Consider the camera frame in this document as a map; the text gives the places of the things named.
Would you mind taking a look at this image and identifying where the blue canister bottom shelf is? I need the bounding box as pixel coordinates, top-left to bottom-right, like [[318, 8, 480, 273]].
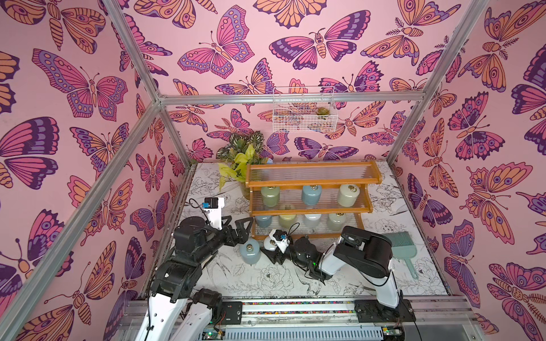
[[255, 215, 272, 228]]

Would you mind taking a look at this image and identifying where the white canister bottom shelf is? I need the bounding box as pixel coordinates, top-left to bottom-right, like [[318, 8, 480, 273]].
[[304, 213, 321, 228]]

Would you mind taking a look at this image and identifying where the blue tea canister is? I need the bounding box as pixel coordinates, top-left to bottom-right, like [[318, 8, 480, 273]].
[[301, 185, 322, 206]]

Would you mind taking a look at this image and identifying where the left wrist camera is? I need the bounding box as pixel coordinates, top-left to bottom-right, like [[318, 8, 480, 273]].
[[201, 197, 225, 230]]

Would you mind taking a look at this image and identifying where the white tea canister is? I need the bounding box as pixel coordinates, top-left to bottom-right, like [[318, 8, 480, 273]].
[[263, 237, 278, 251]]

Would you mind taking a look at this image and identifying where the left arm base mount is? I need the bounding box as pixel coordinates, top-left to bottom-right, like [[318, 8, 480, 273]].
[[187, 300, 243, 327]]

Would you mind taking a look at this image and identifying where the green dustpan brush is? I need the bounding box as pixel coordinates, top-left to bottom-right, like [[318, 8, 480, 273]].
[[386, 232, 419, 279]]

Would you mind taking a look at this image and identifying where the green tea canister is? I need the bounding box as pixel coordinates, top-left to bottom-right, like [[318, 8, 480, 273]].
[[260, 186, 280, 207]]

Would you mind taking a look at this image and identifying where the white wire basket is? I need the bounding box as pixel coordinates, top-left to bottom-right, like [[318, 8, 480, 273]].
[[271, 87, 338, 134]]

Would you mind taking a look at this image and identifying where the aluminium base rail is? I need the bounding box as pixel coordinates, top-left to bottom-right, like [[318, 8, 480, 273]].
[[114, 294, 486, 340]]

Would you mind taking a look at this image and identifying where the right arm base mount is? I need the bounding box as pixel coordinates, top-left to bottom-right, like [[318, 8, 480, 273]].
[[354, 299, 417, 323]]

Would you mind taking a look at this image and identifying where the pale green canister bottom shelf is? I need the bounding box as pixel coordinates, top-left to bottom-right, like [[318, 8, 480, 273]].
[[327, 213, 347, 232]]

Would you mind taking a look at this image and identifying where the cream tea canister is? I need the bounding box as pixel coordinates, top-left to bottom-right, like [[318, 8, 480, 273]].
[[337, 184, 361, 207]]

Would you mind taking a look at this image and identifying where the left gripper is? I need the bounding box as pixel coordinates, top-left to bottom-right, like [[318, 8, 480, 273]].
[[193, 214, 253, 266]]

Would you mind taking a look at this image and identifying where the wooden three-tier shelf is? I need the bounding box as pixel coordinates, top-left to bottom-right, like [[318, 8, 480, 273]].
[[245, 161, 382, 238]]

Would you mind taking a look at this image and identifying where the yellow-green canister bottom shelf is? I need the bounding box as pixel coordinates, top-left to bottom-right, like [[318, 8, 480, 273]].
[[278, 214, 297, 230]]

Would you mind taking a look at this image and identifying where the light blue tall canister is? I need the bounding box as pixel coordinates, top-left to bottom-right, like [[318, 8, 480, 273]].
[[239, 238, 261, 266]]

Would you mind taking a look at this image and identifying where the potted green leafy plant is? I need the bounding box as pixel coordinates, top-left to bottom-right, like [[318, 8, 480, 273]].
[[216, 132, 267, 189]]

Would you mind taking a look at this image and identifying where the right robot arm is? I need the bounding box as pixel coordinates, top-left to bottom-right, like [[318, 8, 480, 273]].
[[260, 226, 401, 309]]

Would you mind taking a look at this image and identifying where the small succulent in basket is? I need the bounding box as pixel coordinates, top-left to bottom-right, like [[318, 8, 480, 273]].
[[315, 107, 330, 117]]

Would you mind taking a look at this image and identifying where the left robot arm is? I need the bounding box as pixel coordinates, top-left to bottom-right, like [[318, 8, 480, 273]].
[[136, 216, 254, 340]]

